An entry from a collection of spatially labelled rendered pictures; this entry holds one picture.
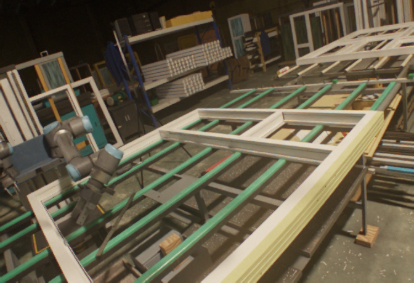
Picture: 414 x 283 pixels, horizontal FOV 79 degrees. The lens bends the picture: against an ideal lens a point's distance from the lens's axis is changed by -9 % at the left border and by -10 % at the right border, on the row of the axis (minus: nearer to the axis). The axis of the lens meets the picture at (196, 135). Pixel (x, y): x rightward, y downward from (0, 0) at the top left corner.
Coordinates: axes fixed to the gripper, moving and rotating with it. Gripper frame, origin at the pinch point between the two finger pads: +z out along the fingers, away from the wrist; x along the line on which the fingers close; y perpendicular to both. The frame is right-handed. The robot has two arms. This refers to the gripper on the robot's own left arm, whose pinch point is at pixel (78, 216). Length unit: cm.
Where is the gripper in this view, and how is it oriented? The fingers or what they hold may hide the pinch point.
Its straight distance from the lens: 128.9
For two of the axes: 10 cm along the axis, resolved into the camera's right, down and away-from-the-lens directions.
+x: 6.3, 0.8, -7.7
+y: -6.4, -5.1, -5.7
